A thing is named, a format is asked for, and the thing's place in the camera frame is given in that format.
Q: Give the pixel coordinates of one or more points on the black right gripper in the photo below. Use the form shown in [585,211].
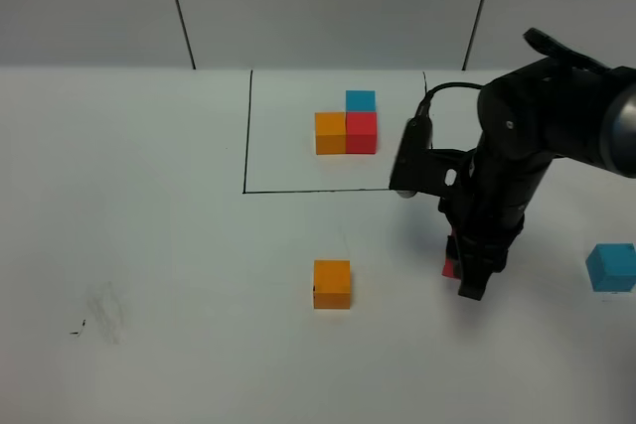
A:
[477,225]

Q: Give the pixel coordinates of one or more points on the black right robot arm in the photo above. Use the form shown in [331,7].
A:
[566,105]

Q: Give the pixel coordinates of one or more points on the template red cube block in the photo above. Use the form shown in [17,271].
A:
[361,133]

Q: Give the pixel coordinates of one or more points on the template orange cube block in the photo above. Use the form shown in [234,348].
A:
[330,133]

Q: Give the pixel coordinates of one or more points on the template blue cube block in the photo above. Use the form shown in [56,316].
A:
[360,101]

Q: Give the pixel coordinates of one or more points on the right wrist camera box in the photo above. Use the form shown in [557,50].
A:
[420,169]

